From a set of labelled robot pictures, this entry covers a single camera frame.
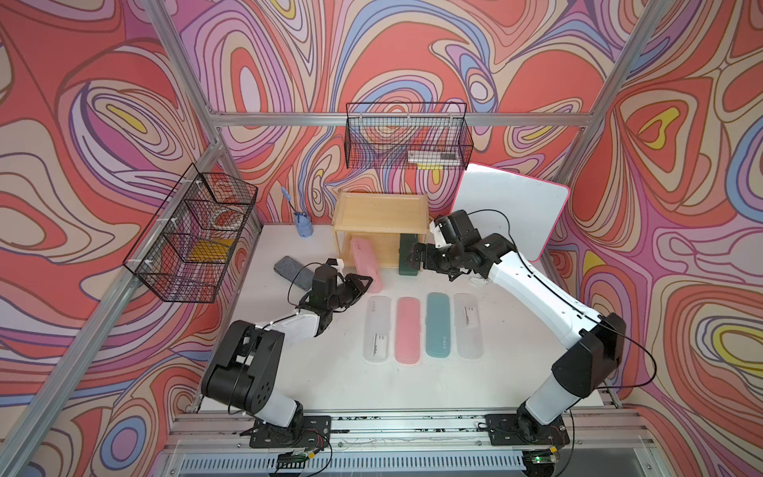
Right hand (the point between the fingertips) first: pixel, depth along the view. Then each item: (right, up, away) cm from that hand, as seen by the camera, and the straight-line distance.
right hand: (421, 269), depth 80 cm
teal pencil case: (+6, -22, +9) cm, 25 cm away
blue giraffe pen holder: (-41, +17, +32) cm, 54 cm away
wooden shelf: (-11, +16, +13) cm, 23 cm away
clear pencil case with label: (+16, -19, +11) cm, 27 cm away
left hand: (-13, -4, +8) cm, 16 cm away
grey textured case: (-43, -3, +27) cm, 50 cm away
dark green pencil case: (-2, +9, +28) cm, 30 cm away
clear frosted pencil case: (-12, -19, +11) cm, 25 cm away
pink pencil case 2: (-3, -20, +11) cm, 23 cm away
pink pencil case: (-16, +2, +18) cm, 24 cm away
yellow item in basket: (-53, +5, -8) cm, 54 cm away
